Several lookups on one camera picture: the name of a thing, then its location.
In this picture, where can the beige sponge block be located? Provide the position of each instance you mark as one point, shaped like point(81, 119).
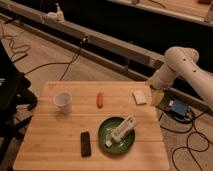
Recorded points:
point(139, 97)

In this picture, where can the black chair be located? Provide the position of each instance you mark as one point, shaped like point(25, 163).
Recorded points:
point(14, 91)

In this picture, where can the grey metal rail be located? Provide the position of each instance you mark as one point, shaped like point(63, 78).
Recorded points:
point(98, 39)

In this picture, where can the green plate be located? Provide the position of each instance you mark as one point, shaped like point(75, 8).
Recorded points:
point(106, 127)

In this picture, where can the translucent yellowish pusher tip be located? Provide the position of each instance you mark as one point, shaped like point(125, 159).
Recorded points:
point(157, 96)

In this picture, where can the blue box on floor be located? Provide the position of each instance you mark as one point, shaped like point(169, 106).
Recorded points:
point(179, 108)

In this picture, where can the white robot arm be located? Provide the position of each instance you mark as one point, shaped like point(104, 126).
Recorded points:
point(181, 61)

